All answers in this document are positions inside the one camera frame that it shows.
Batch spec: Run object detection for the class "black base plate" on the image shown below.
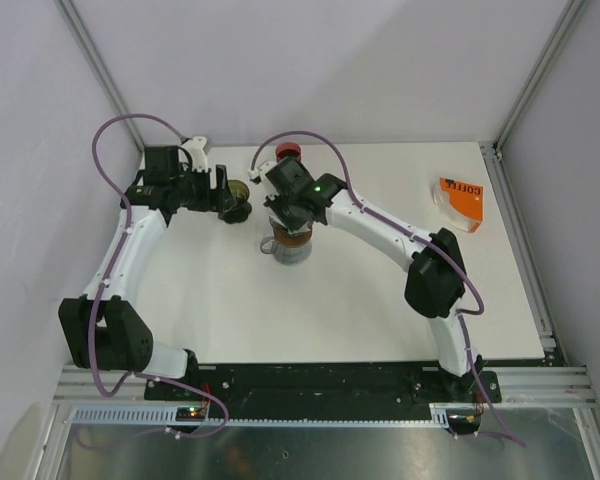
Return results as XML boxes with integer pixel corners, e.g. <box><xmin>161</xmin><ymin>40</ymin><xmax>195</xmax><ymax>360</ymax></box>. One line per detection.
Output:
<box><xmin>143</xmin><ymin>360</ymin><xmax>503</xmax><ymax>421</ymax></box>

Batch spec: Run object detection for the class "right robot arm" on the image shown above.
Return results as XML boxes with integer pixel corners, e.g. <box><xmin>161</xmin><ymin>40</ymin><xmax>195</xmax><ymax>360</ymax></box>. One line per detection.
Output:
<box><xmin>249</xmin><ymin>156</ymin><xmax>478</xmax><ymax>401</ymax></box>

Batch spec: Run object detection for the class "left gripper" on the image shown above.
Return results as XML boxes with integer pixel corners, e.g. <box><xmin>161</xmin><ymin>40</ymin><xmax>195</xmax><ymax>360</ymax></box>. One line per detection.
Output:
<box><xmin>170</xmin><ymin>162</ymin><xmax>235</xmax><ymax>214</ymax></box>

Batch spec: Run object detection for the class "brown dripper ring holder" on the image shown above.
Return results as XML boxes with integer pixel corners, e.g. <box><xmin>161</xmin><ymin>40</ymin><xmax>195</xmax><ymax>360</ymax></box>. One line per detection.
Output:
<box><xmin>272</xmin><ymin>224</ymin><xmax>313</xmax><ymax>248</ymax></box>

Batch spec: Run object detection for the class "aluminium frame rail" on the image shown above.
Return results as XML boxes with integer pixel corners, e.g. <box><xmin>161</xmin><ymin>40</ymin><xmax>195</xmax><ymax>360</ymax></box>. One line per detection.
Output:
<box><xmin>52</xmin><ymin>364</ymin><xmax>596</xmax><ymax>405</ymax></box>

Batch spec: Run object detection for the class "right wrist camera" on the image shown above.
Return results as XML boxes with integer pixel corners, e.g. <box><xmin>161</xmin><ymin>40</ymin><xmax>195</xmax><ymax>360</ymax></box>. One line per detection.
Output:
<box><xmin>248</xmin><ymin>160</ymin><xmax>277</xmax><ymax>191</ymax></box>

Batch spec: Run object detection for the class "red and grey carafe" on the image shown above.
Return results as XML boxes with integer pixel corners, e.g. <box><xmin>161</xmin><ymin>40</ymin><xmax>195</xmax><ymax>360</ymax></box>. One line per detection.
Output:
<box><xmin>275</xmin><ymin>142</ymin><xmax>301</xmax><ymax>162</ymax></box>

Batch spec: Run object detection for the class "purple cable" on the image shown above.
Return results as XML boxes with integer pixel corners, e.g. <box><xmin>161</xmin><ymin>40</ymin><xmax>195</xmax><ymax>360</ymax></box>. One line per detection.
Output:
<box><xmin>74</xmin><ymin>113</ymin><xmax>230</xmax><ymax>450</ymax></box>
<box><xmin>249</xmin><ymin>130</ymin><xmax>527</xmax><ymax>450</ymax></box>

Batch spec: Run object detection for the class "clear glass server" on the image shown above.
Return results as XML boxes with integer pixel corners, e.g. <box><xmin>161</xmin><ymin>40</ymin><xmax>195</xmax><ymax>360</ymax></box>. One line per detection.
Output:
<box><xmin>259</xmin><ymin>231</ymin><xmax>312</xmax><ymax>266</ymax></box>

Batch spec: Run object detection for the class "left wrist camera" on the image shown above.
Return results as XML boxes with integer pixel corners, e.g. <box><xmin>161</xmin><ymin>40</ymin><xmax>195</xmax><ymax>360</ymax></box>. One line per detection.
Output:
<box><xmin>181</xmin><ymin>136</ymin><xmax>209</xmax><ymax>172</ymax></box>

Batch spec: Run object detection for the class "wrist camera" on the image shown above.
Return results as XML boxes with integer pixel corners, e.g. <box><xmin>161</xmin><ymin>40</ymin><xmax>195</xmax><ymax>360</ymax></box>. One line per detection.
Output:
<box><xmin>248</xmin><ymin>160</ymin><xmax>277</xmax><ymax>191</ymax></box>
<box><xmin>181</xmin><ymin>136</ymin><xmax>209</xmax><ymax>172</ymax></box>

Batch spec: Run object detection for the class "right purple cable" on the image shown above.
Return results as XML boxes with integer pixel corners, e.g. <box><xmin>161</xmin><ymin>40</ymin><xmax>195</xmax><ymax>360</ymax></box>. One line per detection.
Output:
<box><xmin>249</xmin><ymin>130</ymin><xmax>527</xmax><ymax>450</ymax></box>

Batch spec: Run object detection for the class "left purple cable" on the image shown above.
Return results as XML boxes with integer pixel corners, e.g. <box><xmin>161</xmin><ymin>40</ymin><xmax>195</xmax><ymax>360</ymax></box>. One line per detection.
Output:
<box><xmin>74</xmin><ymin>113</ymin><xmax>230</xmax><ymax>450</ymax></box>

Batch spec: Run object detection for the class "orange coffee filter box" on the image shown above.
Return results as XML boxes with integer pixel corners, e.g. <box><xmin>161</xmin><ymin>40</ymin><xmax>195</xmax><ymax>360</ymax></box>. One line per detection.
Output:
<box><xmin>432</xmin><ymin>177</ymin><xmax>484</xmax><ymax>233</ymax></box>

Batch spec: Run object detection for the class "grey cable duct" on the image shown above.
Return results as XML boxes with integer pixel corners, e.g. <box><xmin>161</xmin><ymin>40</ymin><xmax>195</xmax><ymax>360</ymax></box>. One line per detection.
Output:
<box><xmin>72</xmin><ymin>404</ymin><xmax>482</xmax><ymax>428</ymax></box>

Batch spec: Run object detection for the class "dark olive dripper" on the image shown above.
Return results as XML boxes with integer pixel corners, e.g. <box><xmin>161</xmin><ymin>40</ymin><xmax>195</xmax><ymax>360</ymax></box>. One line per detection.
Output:
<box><xmin>219</xmin><ymin>180</ymin><xmax>252</xmax><ymax>224</ymax></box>

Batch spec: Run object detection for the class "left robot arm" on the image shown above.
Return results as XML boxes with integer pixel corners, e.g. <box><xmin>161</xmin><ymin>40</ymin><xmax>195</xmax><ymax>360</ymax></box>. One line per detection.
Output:
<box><xmin>58</xmin><ymin>137</ymin><xmax>238</xmax><ymax>400</ymax></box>

